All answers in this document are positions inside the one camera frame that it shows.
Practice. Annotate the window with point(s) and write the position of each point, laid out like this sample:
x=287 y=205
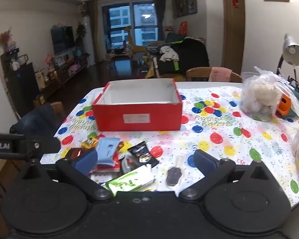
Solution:
x=132 y=25

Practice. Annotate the dried flower bouquet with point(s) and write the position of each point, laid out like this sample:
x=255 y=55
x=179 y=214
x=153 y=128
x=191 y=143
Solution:
x=2 y=38

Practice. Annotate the clear dark cookie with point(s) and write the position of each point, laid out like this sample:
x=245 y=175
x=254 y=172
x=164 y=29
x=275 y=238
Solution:
x=174 y=175

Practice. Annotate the clear bag of white snacks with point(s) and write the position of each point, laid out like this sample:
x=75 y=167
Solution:
x=259 y=97

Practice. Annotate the yellow giraffe toy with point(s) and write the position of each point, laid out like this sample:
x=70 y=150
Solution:
x=129 y=39

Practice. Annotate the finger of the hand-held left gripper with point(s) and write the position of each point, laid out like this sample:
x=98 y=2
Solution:
x=49 y=145

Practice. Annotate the red checkered snack packet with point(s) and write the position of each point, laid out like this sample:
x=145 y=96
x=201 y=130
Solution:
x=102 y=174

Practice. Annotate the blue jeans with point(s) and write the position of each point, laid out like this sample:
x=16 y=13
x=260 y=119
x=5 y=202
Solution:
x=37 y=122

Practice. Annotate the red cardboard box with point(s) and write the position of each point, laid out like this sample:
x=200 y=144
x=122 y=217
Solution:
x=109 y=119

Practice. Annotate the balloon print tablecloth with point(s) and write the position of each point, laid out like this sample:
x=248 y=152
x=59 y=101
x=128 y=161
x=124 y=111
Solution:
x=239 y=119

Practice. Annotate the yellow snack packet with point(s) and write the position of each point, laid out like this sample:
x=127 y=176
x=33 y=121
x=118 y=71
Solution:
x=89 y=142

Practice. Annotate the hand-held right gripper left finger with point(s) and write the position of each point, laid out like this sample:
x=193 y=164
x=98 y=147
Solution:
x=86 y=160

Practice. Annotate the green snack packet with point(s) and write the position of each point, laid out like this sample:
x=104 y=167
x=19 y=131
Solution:
x=129 y=181

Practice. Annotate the pink cloth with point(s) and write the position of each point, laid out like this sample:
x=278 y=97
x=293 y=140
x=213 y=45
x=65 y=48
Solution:
x=220 y=74

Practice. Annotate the silver desk lamp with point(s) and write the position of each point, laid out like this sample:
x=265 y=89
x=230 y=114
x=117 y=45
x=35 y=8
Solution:
x=292 y=52

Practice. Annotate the orange gold snack packet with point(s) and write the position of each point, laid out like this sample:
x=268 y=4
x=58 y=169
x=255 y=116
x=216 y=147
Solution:
x=121 y=145

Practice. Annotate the black sofa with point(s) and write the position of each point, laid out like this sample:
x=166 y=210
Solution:
x=194 y=54

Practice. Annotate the wooden door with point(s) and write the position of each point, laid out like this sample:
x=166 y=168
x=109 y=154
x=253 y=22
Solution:
x=233 y=34

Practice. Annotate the white cloth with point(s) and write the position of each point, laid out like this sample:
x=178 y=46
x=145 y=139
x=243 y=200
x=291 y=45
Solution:
x=168 y=53

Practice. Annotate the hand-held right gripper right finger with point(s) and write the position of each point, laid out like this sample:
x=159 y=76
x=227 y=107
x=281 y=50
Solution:
x=204 y=159

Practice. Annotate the teal desk organizer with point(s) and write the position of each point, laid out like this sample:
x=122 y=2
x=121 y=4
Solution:
x=296 y=97

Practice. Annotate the wooden TV cabinet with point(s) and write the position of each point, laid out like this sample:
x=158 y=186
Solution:
x=64 y=73

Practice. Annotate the black snack packet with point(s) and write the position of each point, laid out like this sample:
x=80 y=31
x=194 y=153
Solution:
x=142 y=154

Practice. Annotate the white standing air conditioner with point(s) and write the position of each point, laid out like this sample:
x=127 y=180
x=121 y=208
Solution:
x=87 y=42

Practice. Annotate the blue child chair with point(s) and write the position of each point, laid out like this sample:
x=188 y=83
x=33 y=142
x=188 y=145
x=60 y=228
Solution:
x=122 y=66

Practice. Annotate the television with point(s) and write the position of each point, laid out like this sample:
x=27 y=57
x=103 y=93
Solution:
x=62 y=39

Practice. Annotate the cherry print snack packet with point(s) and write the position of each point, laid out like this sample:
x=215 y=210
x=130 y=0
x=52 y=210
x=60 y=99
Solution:
x=126 y=164

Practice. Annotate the red door ornament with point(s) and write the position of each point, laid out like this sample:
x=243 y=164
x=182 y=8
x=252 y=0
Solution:
x=235 y=2

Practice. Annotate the brown shiny snack packet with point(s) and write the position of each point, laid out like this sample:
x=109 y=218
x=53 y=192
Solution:
x=73 y=151

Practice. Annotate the light blue snack packet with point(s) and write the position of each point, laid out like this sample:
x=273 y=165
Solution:
x=108 y=150

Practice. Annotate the orange tool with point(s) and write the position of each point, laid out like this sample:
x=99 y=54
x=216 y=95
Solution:
x=285 y=104

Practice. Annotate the dark cabinet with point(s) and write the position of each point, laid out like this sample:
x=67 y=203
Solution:
x=20 y=87

